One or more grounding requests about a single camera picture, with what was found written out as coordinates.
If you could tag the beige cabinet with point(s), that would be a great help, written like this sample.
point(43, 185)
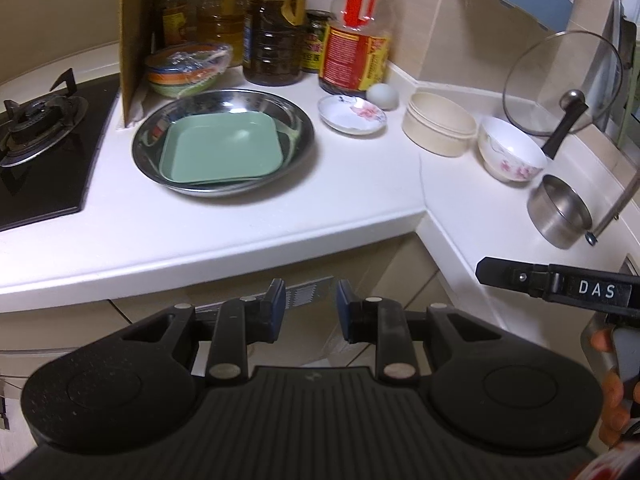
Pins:
point(75, 325)

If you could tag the glass pot lid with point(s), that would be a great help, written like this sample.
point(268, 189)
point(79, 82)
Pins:
point(567, 120)

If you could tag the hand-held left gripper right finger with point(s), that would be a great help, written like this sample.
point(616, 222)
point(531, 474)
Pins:
point(343, 310)

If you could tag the person's right hand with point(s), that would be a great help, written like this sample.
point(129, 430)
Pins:
point(612, 400)

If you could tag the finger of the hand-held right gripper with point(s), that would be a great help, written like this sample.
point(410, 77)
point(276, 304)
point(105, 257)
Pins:
point(500, 272)

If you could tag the wrapped stack of colourful bowls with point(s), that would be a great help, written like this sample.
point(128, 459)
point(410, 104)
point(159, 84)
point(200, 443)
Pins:
point(185, 72)

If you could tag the small green label jar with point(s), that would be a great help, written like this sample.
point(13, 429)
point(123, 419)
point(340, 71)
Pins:
point(314, 45)

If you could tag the white floral bowl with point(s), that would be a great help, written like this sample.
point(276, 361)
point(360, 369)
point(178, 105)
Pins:
point(505, 165)

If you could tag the black burner grate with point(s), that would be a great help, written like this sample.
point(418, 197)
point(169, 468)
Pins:
point(35, 125)

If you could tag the black gas stove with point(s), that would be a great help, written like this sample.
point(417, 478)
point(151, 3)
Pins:
point(50, 190)

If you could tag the brown sauce bottle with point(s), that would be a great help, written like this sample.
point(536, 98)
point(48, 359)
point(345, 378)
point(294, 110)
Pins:
point(174, 20)

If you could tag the red label oil bottle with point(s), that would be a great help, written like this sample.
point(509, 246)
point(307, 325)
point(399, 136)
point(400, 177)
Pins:
point(350, 55)

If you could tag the small floral dish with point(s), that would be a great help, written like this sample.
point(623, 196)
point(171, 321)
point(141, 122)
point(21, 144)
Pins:
point(345, 117)

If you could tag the large dark oil bottle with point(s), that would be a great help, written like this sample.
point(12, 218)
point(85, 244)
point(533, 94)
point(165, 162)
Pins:
point(275, 45)

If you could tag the steel bowl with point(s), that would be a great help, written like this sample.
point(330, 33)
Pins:
point(545, 220)

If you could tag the round steel plate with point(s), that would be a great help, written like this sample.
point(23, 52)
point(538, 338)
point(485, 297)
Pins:
point(145, 150)

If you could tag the beige bowl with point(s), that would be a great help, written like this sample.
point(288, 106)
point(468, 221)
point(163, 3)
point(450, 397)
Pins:
point(435, 140)

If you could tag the steel sink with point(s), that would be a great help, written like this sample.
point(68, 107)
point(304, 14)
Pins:
point(632, 265)

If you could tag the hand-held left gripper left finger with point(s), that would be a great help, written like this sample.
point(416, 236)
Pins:
point(279, 310)

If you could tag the pale egg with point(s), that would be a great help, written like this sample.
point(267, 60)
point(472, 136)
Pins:
point(382, 96)

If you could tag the yellow oil bottle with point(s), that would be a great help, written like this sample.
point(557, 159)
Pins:
point(220, 20)

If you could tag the green square plate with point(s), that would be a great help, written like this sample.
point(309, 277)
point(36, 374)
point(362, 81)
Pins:
point(215, 150)

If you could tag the brown cardboard panel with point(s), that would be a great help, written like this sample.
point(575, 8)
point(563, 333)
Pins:
point(135, 35)

